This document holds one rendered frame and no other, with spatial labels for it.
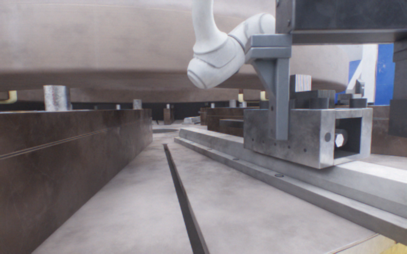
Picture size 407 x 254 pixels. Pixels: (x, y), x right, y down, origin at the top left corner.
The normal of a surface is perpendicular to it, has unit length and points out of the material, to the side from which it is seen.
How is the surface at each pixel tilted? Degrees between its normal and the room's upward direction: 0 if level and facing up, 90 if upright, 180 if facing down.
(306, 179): 90
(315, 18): 90
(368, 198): 90
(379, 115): 90
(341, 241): 0
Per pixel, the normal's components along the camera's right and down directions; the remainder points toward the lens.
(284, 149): -0.90, 0.06
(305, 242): -0.02, -0.99
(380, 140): -0.66, 0.08
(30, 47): 0.03, 0.10
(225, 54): 0.52, 0.33
